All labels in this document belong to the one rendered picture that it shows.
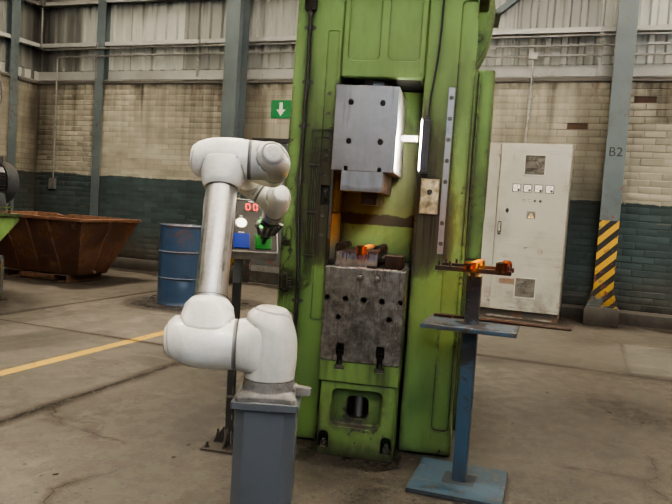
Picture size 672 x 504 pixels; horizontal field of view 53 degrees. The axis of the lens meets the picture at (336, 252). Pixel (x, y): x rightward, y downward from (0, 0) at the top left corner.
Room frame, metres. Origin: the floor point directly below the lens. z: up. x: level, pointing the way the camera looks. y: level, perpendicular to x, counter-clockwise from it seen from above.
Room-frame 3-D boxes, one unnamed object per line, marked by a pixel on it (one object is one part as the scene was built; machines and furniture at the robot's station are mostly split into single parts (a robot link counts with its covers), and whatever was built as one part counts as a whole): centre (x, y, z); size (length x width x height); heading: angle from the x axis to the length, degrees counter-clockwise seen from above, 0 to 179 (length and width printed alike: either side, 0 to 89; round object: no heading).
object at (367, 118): (3.40, -0.18, 1.56); 0.42 x 0.39 x 0.40; 170
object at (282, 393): (2.04, 0.16, 0.63); 0.22 x 0.18 x 0.06; 89
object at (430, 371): (3.49, -0.54, 1.15); 0.44 x 0.26 x 2.30; 170
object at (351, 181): (3.41, -0.13, 1.32); 0.42 x 0.20 x 0.10; 170
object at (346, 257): (3.41, -0.13, 0.96); 0.42 x 0.20 x 0.09; 170
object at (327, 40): (3.61, 0.12, 1.15); 0.44 x 0.26 x 2.30; 170
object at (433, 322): (2.94, -0.61, 0.71); 0.40 x 0.30 x 0.02; 73
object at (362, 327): (3.41, -0.19, 0.69); 0.56 x 0.38 x 0.45; 170
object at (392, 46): (3.55, -0.21, 2.06); 0.44 x 0.41 x 0.47; 170
